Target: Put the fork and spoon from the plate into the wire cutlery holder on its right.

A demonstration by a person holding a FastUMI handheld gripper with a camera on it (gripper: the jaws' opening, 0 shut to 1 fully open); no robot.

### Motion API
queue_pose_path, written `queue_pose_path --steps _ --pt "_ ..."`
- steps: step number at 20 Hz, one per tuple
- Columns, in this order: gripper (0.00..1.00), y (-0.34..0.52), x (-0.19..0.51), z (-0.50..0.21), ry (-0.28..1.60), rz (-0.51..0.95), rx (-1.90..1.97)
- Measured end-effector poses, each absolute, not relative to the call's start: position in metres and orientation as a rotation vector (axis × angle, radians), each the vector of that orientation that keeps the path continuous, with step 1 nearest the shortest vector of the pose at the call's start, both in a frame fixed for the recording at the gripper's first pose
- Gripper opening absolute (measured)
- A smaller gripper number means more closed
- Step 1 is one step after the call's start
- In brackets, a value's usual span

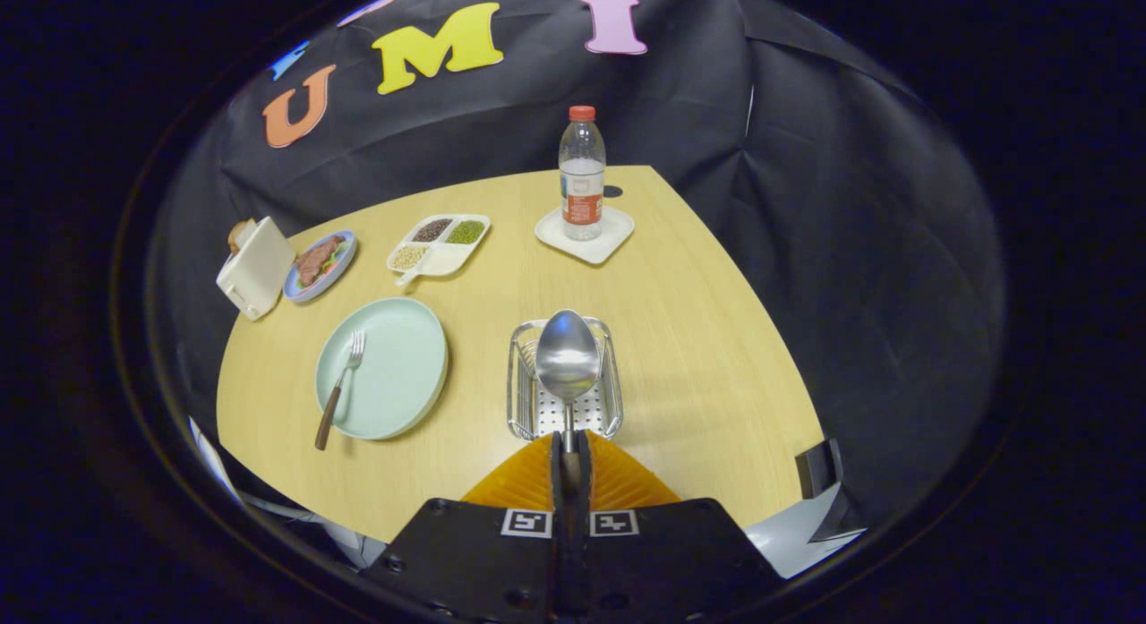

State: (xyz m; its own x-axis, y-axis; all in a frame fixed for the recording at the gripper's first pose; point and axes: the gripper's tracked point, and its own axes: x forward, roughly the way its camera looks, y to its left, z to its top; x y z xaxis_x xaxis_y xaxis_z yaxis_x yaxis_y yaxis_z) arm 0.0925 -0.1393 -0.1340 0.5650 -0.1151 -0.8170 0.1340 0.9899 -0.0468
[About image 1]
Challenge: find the white toaster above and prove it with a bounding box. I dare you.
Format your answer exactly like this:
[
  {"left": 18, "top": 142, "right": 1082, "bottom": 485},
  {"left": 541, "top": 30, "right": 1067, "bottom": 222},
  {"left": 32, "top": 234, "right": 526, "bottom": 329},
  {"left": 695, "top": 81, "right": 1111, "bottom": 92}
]
[{"left": 216, "top": 217, "right": 296, "bottom": 321}]

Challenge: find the wooden handled metal fork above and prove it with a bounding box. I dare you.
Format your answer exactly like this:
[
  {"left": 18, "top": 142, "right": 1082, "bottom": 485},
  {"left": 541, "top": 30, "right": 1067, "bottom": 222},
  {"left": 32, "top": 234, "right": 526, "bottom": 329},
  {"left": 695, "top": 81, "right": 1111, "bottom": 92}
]
[{"left": 314, "top": 330, "right": 366, "bottom": 452}]

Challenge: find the metal spoon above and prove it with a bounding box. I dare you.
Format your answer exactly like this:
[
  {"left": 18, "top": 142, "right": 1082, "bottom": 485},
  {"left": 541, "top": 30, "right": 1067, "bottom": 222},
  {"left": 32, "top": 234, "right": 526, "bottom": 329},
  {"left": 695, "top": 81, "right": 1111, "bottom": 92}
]
[{"left": 535, "top": 309, "right": 602, "bottom": 491}]

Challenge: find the brown meat with greens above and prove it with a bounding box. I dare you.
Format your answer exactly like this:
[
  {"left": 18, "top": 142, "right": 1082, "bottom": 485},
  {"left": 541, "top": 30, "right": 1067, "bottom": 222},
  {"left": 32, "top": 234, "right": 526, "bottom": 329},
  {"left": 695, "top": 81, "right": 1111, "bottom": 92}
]
[{"left": 295, "top": 235, "right": 346, "bottom": 287}]

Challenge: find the red capped water bottle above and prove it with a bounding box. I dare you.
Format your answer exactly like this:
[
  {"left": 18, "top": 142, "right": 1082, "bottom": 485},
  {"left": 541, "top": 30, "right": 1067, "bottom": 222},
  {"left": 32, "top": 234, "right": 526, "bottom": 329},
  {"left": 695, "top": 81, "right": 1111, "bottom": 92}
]
[{"left": 559, "top": 105, "right": 607, "bottom": 242}]

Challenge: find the metal wire basket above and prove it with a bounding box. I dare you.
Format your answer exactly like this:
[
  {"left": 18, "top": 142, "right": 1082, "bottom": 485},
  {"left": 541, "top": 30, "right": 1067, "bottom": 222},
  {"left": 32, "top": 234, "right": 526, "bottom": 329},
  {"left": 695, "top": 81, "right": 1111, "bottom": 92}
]
[{"left": 507, "top": 317, "right": 625, "bottom": 441}]

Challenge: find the white square coaster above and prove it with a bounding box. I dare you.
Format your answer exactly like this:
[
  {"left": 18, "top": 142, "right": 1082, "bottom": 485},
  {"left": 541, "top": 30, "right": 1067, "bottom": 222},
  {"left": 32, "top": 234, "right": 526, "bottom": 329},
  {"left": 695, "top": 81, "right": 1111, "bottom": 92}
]
[{"left": 535, "top": 205, "right": 637, "bottom": 266}]

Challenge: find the black backdrop cloth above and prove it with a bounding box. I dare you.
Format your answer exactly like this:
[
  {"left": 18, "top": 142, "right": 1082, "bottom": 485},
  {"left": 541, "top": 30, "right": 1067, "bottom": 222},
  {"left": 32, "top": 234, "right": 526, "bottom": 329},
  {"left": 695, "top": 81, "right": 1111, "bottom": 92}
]
[{"left": 148, "top": 0, "right": 1008, "bottom": 553}]

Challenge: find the white divided bean tray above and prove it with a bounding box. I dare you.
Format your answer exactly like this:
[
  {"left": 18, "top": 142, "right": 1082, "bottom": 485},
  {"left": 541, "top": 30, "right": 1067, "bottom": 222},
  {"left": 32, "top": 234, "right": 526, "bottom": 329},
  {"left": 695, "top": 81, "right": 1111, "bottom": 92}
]
[{"left": 387, "top": 214, "right": 492, "bottom": 289}]

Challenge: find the small blue plate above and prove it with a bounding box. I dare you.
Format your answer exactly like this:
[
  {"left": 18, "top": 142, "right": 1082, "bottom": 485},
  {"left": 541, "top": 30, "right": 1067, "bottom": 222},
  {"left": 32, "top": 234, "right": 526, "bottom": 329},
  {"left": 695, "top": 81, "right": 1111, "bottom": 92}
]
[{"left": 283, "top": 230, "right": 358, "bottom": 303}]

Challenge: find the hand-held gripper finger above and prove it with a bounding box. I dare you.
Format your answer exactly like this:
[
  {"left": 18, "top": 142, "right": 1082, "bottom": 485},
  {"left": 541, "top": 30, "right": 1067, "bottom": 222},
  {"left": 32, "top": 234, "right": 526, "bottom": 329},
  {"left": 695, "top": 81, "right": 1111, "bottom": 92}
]
[
  {"left": 363, "top": 432, "right": 574, "bottom": 624},
  {"left": 573, "top": 430, "right": 784, "bottom": 624}
]

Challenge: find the dark grey block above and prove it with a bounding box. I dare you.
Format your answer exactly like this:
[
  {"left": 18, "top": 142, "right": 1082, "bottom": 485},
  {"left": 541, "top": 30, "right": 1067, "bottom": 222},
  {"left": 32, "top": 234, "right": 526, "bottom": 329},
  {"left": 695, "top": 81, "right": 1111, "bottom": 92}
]
[{"left": 795, "top": 439, "right": 844, "bottom": 500}]

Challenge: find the pale green plate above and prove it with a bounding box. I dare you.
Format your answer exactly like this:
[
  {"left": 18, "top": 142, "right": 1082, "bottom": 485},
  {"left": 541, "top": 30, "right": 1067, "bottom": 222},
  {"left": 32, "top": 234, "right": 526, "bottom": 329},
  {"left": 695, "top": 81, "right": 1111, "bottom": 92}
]
[{"left": 314, "top": 297, "right": 449, "bottom": 441}]

